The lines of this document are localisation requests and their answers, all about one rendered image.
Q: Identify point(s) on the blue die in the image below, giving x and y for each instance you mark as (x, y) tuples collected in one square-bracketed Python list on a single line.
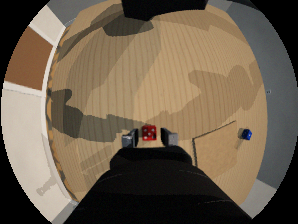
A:
[(246, 134)]

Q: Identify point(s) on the red die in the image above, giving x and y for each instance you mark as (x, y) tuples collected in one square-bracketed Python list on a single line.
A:
[(149, 133)]

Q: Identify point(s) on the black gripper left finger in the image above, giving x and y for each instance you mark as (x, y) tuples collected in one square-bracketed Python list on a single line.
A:
[(130, 140)]

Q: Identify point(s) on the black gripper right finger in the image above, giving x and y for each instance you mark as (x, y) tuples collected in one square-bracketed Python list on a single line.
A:
[(168, 138)]

